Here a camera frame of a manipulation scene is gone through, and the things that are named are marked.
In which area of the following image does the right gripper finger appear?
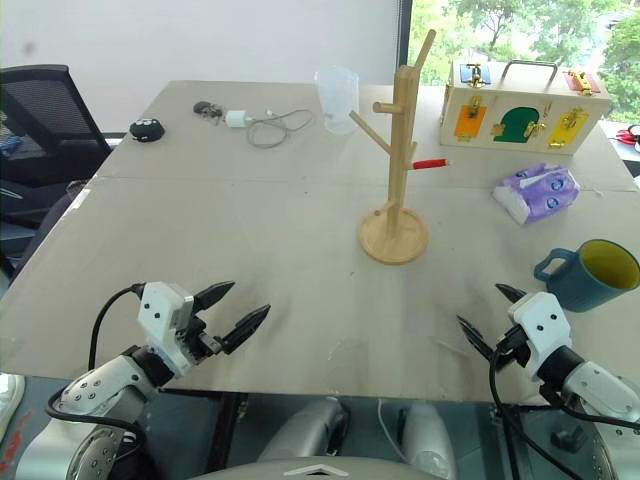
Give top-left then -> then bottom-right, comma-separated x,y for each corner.
455,314 -> 499,362
494,282 -> 528,304

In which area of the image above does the wooden mug tree stand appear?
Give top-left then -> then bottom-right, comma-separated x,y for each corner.
356,28 -> 454,266

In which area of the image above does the purple tissue pack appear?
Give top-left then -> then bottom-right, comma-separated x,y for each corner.
491,162 -> 583,227

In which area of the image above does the wooden lock box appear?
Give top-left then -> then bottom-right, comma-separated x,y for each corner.
438,59 -> 613,158

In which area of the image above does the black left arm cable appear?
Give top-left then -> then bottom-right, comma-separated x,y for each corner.
45,282 -> 149,454

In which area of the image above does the grey robot torso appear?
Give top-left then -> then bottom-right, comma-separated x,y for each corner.
187,453 -> 454,480

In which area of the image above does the blue mug yellow inside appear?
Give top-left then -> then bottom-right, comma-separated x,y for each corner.
533,238 -> 640,314

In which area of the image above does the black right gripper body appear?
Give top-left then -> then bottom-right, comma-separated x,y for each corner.
492,323 -> 533,372

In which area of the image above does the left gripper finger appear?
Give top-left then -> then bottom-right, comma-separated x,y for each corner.
191,280 -> 237,312
221,303 -> 272,357

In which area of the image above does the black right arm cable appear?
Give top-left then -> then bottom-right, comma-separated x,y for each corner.
487,335 -> 640,480

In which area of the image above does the grey charger cable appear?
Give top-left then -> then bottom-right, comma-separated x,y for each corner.
244,106 -> 316,149

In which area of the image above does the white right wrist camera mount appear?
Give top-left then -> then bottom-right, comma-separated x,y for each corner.
506,291 -> 574,384

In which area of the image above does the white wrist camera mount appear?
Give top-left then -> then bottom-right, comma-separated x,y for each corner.
506,291 -> 574,384
137,281 -> 209,376

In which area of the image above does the black key bunch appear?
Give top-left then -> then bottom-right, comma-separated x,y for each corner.
192,100 -> 224,122

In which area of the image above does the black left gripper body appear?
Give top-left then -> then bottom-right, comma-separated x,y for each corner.
175,310 -> 224,362

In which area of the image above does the silver rounded robot leg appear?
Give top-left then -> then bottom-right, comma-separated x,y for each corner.
398,399 -> 459,480
257,396 -> 351,464

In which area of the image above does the thin white cable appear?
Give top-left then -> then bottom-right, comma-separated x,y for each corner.
376,397 -> 410,464

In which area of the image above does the black office chair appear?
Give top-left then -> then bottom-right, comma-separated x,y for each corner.
0,63 -> 127,269

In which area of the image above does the black table leg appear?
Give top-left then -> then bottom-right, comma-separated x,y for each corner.
205,392 -> 249,474

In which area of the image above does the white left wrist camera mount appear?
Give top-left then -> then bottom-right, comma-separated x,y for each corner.
137,281 -> 209,376

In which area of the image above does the red marker pen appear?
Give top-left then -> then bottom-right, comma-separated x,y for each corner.
412,157 -> 454,172

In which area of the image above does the clear plastic measuring cup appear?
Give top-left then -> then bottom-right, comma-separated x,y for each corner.
313,65 -> 361,136

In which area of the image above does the red tool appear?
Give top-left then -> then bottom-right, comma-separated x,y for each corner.
615,123 -> 640,148

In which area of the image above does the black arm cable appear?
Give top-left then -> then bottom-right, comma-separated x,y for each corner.
45,282 -> 149,454
487,335 -> 640,480

